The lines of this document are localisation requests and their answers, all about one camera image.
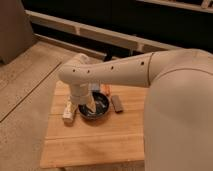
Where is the dark blue bowl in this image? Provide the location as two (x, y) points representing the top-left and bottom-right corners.
(78, 92), (109, 120)

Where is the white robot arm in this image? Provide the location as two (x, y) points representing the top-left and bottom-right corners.
(59, 49), (213, 171)

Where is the grey sofa corner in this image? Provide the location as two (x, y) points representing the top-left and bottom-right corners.
(0, 0), (36, 64)

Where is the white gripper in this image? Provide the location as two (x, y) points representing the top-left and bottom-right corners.
(69, 84), (96, 115)

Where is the orange carrot toy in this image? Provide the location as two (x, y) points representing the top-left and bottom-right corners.
(101, 84), (110, 96)

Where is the white wooden shelf frame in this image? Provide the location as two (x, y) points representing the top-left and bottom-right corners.
(26, 10), (178, 53)

